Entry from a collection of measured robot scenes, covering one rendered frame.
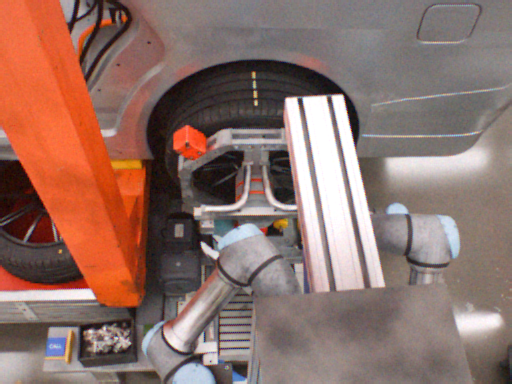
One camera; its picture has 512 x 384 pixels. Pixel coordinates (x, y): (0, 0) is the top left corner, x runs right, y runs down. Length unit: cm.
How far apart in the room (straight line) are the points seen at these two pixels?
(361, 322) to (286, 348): 10
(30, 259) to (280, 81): 123
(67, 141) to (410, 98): 123
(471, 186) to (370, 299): 270
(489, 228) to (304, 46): 176
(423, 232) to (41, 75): 102
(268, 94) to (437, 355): 140
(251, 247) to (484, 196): 208
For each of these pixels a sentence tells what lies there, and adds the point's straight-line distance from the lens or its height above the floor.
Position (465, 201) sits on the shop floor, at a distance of 338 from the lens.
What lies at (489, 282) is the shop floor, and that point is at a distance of 321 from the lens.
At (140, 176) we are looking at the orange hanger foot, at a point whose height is 68.
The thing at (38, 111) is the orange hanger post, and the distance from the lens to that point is 136.
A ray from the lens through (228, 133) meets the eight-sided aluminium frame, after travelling 201.
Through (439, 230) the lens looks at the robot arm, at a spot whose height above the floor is 133.
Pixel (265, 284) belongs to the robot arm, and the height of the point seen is 133.
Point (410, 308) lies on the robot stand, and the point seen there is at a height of 203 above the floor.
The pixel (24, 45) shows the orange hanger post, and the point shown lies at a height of 191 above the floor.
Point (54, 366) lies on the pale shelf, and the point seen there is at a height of 45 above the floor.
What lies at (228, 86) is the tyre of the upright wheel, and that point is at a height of 117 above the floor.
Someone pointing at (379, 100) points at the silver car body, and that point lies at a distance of 217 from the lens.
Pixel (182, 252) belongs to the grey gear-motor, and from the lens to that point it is 260.
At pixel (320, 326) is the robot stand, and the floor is 203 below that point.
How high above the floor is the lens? 274
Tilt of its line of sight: 59 degrees down
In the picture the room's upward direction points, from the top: 4 degrees clockwise
